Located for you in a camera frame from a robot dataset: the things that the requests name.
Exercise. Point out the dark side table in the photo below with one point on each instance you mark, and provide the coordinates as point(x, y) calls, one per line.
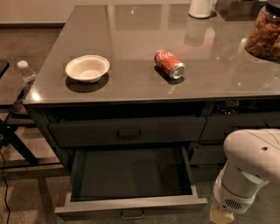
point(9, 136)

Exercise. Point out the dark drawer cabinet frame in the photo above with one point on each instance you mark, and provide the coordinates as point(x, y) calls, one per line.
point(45, 114)

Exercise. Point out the white paper bowl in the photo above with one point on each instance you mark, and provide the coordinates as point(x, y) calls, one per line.
point(87, 69)

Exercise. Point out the red soda can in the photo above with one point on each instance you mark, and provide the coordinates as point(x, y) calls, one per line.
point(170, 64)

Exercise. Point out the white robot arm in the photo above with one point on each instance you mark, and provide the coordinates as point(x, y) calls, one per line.
point(253, 161)

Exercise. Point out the glass jar of snacks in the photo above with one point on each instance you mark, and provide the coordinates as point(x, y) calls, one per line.
point(264, 40)

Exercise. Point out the white cylindrical container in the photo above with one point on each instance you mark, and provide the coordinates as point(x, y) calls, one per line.
point(201, 8)

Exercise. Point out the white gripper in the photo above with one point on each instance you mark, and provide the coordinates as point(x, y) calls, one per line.
point(233, 198)

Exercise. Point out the clear plastic water bottle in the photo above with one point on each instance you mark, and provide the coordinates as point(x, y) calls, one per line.
point(28, 76)

